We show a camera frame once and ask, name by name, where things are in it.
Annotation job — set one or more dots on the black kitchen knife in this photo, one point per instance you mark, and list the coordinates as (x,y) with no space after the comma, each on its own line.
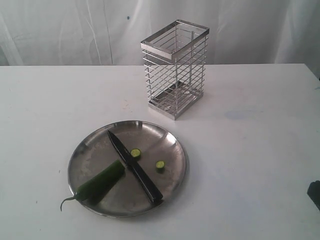
(151,190)

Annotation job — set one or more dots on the green cucumber with stem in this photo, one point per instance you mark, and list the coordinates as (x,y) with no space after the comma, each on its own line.
(99,185)

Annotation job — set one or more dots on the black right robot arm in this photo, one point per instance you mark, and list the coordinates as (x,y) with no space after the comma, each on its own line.
(313,192)

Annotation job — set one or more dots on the green cucumber slice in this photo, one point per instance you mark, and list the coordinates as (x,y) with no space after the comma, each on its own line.
(136,153)

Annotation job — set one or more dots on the cucumber slice on right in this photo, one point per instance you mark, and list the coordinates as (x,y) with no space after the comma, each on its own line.
(160,166)

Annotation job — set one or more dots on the round steel plate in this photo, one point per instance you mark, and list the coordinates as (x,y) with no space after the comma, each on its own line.
(126,168)

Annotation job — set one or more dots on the white backdrop curtain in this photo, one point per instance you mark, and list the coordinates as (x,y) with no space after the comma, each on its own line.
(109,32)

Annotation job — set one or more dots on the chrome wire utensil holder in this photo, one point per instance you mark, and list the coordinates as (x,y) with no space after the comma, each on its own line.
(174,65)

